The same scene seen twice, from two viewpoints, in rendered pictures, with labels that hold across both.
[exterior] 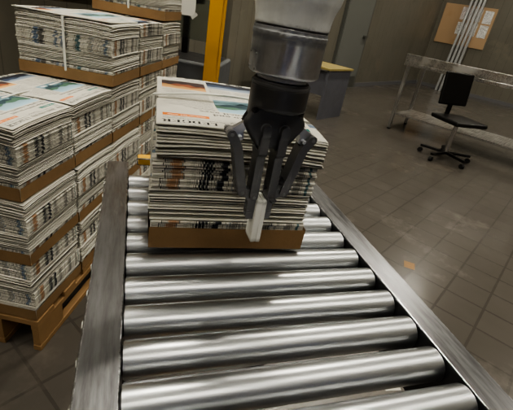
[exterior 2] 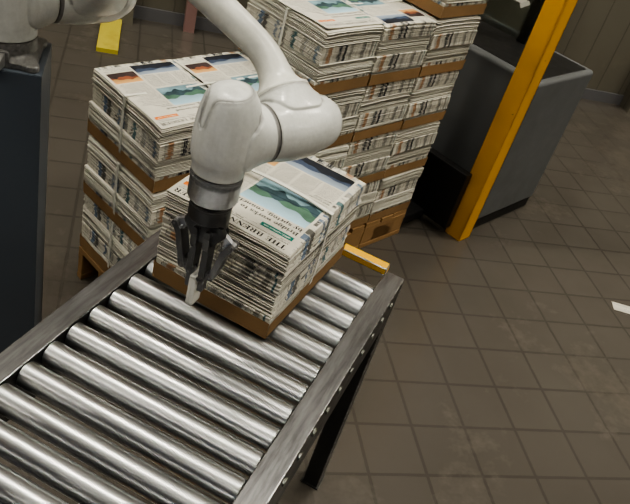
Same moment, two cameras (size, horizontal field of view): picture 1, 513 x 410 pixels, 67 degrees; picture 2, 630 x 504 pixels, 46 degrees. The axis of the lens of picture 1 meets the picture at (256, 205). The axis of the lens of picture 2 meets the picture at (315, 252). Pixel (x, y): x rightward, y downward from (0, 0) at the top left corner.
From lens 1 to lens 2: 1.02 m
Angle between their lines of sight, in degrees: 30
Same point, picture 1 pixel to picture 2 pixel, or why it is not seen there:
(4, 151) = (153, 144)
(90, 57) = (300, 58)
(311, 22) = (207, 176)
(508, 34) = not seen: outside the picture
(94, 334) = (67, 309)
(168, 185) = (171, 236)
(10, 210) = (145, 196)
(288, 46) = (195, 185)
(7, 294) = not seen: hidden behind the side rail
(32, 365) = not seen: hidden behind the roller
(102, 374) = (50, 330)
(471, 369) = (264, 480)
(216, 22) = (547, 23)
